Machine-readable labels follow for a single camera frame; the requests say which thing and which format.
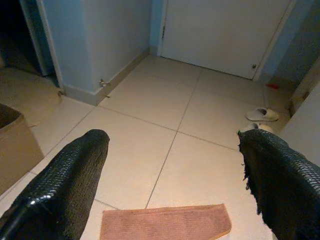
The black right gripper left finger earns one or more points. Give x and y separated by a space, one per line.
62 180

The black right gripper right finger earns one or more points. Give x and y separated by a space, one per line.
282 180

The brown cardboard box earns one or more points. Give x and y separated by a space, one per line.
15 147

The white slipper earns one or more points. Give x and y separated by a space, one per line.
262 114
260 127

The white cabinet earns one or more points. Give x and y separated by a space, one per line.
303 120

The small red floor object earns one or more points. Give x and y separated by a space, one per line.
272 85

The pink floor mat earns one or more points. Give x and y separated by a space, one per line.
165 222

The white door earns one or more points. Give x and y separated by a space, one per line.
220 32

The metal wall door stopper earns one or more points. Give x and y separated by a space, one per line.
103 83

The white door frame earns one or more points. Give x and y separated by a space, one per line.
42 40

